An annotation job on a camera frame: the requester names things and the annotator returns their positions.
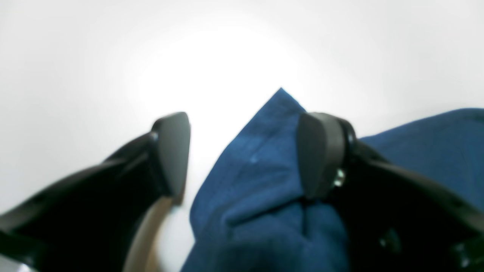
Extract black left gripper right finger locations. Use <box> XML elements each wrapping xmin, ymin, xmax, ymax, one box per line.
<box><xmin>297</xmin><ymin>113</ymin><xmax>484</xmax><ymax>272</ymax></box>

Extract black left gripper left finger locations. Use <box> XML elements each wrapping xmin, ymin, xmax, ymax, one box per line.
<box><xmin>0</xmin><ymin>112</ymin><xmax>191</xmax><ymax>272</ymax></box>

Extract dark blue t-shirt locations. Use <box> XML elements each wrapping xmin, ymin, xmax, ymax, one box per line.
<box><xmin>181</xmin><ymin>89</ymin><xmax>483</xmax><ymax>272</ymax></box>

